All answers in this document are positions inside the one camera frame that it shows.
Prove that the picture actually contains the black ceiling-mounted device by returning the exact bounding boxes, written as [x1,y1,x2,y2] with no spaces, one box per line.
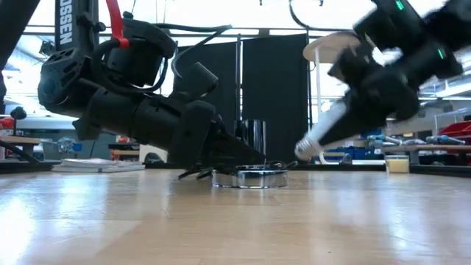
[39,40,57,57]

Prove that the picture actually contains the red cable strap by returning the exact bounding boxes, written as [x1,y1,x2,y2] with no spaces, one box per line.
[105,0,131,49]

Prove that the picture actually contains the blue storage bins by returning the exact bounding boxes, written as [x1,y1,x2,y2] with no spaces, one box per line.
[323,128,383,161]

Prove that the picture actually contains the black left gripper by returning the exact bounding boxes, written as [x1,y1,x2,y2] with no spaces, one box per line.
[72,86,266,169]

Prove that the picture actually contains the low wooden shelf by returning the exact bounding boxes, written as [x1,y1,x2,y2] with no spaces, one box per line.
[107,142,141,160]

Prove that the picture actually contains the yellow candle jar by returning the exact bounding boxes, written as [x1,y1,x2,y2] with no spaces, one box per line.
[384,155,411,174]

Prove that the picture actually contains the red storage bin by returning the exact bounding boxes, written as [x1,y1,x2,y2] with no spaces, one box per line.
[437,121,471,146]

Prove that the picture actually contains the wooden side table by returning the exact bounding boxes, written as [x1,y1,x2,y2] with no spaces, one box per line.
[0,135,42,163]

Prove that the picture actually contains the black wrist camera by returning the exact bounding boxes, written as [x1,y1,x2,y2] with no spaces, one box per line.
[327,43,375,88]
[171,61,219,106]

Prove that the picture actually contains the black lamp power cord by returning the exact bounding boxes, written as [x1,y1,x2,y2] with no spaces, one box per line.
[178,160,299,181]

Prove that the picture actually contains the blue plastic bag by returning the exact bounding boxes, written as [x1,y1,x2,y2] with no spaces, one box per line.
[54,137,84,154]

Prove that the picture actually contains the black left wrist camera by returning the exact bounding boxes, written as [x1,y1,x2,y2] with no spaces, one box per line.
[171,61,219,106]

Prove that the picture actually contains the black round-headed stand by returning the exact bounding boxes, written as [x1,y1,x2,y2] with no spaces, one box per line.
[10,106,28,138]

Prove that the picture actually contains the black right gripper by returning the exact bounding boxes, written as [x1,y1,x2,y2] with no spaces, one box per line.
[318,69,420,146]

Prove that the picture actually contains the wooden workbench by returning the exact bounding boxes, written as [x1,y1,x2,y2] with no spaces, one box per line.
[382,144,471,165]

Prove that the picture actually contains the chrome lamp stand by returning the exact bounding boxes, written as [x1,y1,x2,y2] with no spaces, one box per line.
[211,119,290,189]

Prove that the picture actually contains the black partition panel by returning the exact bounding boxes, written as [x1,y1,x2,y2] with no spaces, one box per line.
[172,40,238,163]
[241,33,309,163]

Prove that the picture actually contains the white lightbulb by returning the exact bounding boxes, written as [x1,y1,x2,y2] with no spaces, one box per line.
[294,101,349,162]

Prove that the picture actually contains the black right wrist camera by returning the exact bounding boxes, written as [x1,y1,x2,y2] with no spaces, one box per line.
[327,43,375,88]

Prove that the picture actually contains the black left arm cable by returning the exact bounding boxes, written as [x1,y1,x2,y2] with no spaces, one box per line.
[91,23,233,95]

